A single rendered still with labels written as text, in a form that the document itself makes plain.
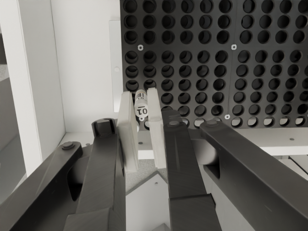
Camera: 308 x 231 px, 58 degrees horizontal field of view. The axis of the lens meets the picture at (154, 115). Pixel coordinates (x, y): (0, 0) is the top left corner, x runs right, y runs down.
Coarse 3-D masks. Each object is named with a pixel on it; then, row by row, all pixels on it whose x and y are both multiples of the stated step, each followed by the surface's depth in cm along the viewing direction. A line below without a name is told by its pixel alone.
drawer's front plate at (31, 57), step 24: (0, 0) 22; (24, 0) 24; (48, 0) 30; (0, 24) 23; (24, 24) 24; (48, 24) 30; (24, 48) 24; (48, 48) 30; (24, 72) 24; (48, 72) 30; (24, 96) 25; (48, 96) 30; (24, 120) 26; (48, 120) 30; (24, 144) 27; (48, 144) 29
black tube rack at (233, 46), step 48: (144, 0) 26; (192, 0) 26; (240, 0) 26; (288, 0) 27; (144, 48) 27; (192, 48) 27; (240, 48) 28; (288, 48) 28; (192, 96) 29; (240, 96) 32; (288, 96) 33
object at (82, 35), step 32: (64, 0) 31; (96, 0) 31; (64, 32) 32; (96, 32) 32; (64, 64) 33; (96, 64) 34; (64, 96) 35; (96, 96) 35; (256, 128) 38; (288, 128) 38
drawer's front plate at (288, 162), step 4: (280, 160) 41; (284, 160) 41; (288, 160) 41; (284, 164) 40; (288, 164) 40; (292, 164) 40; (292, 168) 39; (296, 168) 39; (300, 168) 39; (296, 172) 38; (300, 172) 38; (304, 172) 38; (304, 176) 37
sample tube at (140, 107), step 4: (136, 92) 25; (140, 92) 24; (144, 92) 25; (136, 96) 24; (140, 96) 23; (144, 96) 23; (136, 100) 22; (140, 100) 22; (144, 100) 22; (136, 104) 21; (140, 104) 21; (144, 104) 21; (136, 108) 21; (140, 108) 21; (144, 108) 21; (136, 112) 21; (140, 112) 21; (144, 112) 21; (140, 116) 21; (144, 116) 21
